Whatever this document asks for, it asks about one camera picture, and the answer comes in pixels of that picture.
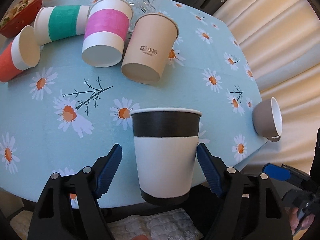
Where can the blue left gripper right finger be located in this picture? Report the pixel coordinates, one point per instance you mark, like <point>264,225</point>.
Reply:
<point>276,172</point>

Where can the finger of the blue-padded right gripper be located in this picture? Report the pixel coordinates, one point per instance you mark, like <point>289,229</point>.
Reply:
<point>249,207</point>

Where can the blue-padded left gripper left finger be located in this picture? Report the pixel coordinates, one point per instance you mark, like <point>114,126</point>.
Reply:
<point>68,205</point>

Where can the black and white paper cup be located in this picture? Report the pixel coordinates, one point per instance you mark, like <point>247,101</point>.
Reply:
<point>165,141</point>

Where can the red-banded paper cup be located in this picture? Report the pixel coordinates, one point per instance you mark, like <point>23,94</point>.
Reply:
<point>22,53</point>

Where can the beige paper cup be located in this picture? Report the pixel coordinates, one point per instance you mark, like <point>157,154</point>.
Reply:
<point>149,47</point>

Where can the green-banded paper cup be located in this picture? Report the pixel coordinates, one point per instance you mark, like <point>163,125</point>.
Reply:
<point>59,22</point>

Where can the pink-banded paper cup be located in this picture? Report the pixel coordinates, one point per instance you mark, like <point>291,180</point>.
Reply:
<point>105,33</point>

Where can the clear glass cup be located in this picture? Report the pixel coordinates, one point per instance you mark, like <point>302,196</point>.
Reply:
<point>140,8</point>

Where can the grey ceramic mug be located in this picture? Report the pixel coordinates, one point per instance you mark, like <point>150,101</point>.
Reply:
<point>267,119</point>

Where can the daisy-print blue tablecloth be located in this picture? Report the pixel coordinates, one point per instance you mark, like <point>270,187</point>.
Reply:
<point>63,114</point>

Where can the cream curtain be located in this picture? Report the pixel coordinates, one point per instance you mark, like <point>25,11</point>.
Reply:
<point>280,40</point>

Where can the red bowl of snacks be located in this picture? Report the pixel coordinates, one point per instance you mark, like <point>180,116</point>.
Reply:
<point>16,18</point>

